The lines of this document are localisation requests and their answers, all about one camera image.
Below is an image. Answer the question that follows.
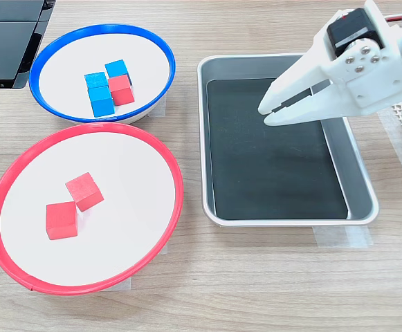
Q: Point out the blue cube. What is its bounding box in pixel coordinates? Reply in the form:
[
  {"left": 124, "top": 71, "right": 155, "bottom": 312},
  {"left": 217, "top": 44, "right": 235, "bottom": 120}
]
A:
[
  {"left": 104, "top": 59, "right": 132, "bottom": 86},
  {"left": 84, "top": 71, "right": 110, "bottom": 91},
  {"left": 88, "top": 86, "right": 116, "bottom": 118}
]

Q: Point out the red cube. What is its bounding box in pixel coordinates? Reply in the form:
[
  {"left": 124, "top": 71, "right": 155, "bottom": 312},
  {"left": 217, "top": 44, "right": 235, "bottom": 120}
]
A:
[
  {"left": 64, "top": 172, "right": 104, "bottom": 212},
  {"left": 107, "top": 75, "right": 136, "bottom": 107},
  {"left": 45, "top": 201, "right": 79, "bottom": 241}
]

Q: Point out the red-rimmed white plate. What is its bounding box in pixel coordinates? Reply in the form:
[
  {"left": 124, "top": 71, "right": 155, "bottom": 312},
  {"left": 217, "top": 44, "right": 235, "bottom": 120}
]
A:
[{"left": 0, "top": 122, "right": 184, "bottom": 296}]

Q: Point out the black tray mat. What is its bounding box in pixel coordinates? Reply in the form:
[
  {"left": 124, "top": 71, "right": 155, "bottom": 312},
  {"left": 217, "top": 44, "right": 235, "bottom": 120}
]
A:
[{"left": 206, "top": 77, "right": 349, "bottom": 221}]

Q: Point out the blue-rimmed white plate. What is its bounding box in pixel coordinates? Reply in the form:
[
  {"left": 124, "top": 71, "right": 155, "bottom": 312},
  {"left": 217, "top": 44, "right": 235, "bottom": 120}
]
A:
[{"left": 28, "top": 23, "right": 176, "bottom": 125}]

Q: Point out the clear tape strip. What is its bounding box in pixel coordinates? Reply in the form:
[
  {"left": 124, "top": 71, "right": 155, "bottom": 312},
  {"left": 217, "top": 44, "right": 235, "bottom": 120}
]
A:
[
  {"left": 313, "top": 226, "right": 374, "bottom": 248},
  {"left": 376, "top": 103, "right": 402, "bottom": 200},
  {"left": 145, "top": 93, "right": 169, "bottom": 118},
  {"left": 100, "top": 276, "right": 132, "bottom": 293}
]

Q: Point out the black flat electronic device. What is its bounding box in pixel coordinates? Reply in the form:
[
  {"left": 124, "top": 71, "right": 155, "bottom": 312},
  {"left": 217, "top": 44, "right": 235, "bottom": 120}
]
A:
[{"left": 0, "top": 0, "right": 57, "bottom": 90}]

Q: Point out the steel tray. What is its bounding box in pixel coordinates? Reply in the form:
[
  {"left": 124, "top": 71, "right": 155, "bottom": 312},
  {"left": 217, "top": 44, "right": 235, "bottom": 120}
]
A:
[{"left": 197, "top": 53, "right": 381, "bottom": 228}]

